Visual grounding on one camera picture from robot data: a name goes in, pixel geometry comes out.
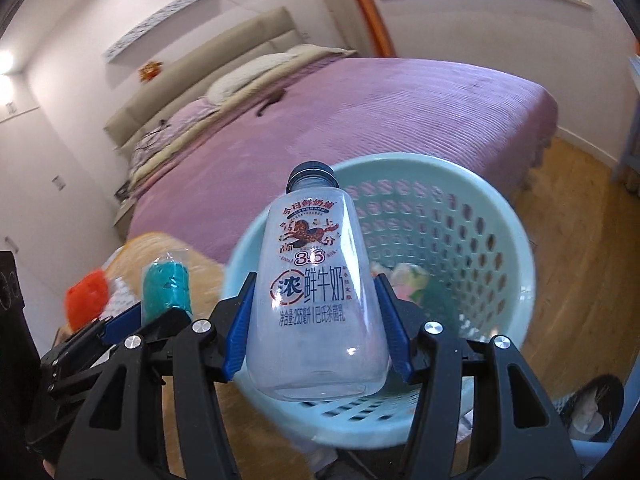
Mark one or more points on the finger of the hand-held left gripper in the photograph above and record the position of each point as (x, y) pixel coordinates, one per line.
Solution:
(120, 325)

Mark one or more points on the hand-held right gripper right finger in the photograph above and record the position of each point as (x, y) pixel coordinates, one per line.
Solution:
(395, 325)

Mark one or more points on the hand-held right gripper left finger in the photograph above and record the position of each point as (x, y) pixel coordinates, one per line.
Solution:
(240, 330)

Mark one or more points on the pink yogurt drink bottle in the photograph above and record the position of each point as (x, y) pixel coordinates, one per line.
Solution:
(410, 280)

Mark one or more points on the teal plastic packet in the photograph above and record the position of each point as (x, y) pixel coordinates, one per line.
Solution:
(165, 285)

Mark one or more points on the clear plastic milk bottle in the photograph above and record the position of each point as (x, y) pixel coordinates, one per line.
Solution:
(315, 310)

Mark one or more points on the light green plastic basket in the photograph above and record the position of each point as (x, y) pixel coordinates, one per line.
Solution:
(450, 220)

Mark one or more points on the white dotted wrapper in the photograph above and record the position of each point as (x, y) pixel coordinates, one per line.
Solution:
(122, 300)

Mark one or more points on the orange plastic bag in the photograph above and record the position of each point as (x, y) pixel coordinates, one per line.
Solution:
(87, 300)

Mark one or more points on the folded quilt stack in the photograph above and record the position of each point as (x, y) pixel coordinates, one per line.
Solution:
(165, 160)

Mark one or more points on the bed with purple cover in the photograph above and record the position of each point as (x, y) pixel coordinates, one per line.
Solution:
(350, 125)

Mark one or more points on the black fuzzy slipper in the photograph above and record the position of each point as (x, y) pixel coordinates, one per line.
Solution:
(595, 405)

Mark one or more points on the pink pillow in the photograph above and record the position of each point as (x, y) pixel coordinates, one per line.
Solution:
(192, 115)

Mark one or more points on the white pillow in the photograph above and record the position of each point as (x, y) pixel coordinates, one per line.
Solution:
(250, 75)

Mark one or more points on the orange plush toy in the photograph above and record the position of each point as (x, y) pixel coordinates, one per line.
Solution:
(151, 71)

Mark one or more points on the light blue furniture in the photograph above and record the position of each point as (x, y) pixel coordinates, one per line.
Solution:
(630, 125)

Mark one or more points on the beige and orange curtain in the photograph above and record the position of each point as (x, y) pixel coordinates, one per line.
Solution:
(370, 10)

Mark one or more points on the wall socket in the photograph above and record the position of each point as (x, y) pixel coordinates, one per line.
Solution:
(58, 183)

